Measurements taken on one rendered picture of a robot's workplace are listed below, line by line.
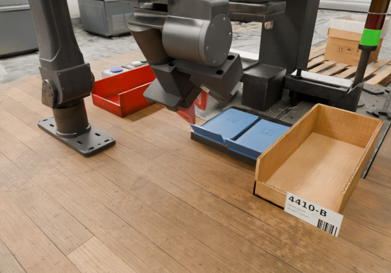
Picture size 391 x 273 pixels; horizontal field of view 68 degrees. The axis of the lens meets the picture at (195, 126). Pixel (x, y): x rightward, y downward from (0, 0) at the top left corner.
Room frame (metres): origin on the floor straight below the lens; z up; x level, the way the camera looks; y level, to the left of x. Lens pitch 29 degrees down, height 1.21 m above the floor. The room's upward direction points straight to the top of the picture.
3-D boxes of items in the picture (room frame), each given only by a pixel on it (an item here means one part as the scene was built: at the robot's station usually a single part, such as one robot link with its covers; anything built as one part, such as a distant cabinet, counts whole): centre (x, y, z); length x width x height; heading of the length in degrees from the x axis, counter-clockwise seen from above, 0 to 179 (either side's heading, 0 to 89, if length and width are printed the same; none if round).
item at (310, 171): (0.40, -0.22, 0.93); 0.25 x 0.13 x 0.08; 141
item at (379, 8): (0.70, -0.41, 1.14); 0.04 x 0.04 x 0.03
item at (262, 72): (0.74, -0.12, 0.98); 0.20 x 0.10 x 0.01; 51
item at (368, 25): (0.70, -0.41, 1.10); 0.04 x 0.04 x 0.03
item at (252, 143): (0.47, -0.13, 0.93); 0.15 x 0.07 x 0.03; 143
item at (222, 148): (0.52, -0.11, 0.91); 0.17 x 0.16 x 0.02; 51
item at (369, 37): (0.70, -0.41, 1.07); 0.04 x 0.04 x 0.03
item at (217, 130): (0.53, -0.06, 0.93); 0.15 x 0.07 x 0.03; 142
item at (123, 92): (0.74, 0.14, 0.93); 0.25 x 0.12 x 0.06; 141
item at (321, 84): (0.65, -0.28, 0.95); 0.15 x 0.03 x 0.10; 51
